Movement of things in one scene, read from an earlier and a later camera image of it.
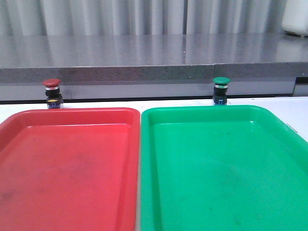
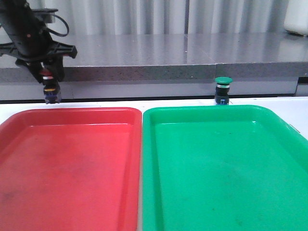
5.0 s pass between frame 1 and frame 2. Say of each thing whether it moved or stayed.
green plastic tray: stayed
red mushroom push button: moved
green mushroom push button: stayed
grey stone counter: stayed
